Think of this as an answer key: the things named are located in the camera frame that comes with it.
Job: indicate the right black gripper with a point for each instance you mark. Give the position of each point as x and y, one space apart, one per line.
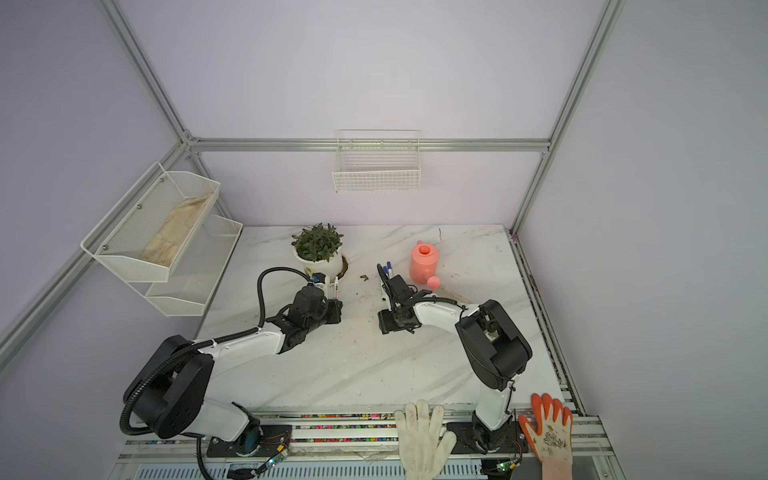
385 324

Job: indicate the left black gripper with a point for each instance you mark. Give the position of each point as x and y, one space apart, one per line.
334 307

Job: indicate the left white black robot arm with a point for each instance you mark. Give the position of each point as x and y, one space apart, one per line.
171 395

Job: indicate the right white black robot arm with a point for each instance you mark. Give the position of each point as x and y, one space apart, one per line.
495 348

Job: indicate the pink plastic watering can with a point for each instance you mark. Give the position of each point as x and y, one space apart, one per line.
423 267

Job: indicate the green potted plant white pot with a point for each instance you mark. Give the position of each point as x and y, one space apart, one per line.
318 249

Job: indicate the white knit glove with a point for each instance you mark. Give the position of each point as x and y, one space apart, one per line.
423 450

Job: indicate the beige cloth in shelf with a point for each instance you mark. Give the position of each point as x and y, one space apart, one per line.
167 242

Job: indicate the white mesh two-tier shelf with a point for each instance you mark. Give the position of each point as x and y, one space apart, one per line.
186 288

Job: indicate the orange white work glove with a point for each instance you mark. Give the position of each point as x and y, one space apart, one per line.
550 436

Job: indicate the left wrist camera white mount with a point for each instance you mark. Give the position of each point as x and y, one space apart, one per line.
321 281

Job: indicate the white wire wall basket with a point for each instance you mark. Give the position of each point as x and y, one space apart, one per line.
377 161

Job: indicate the aluminium frame corner post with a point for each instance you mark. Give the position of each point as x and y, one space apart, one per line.
607 20

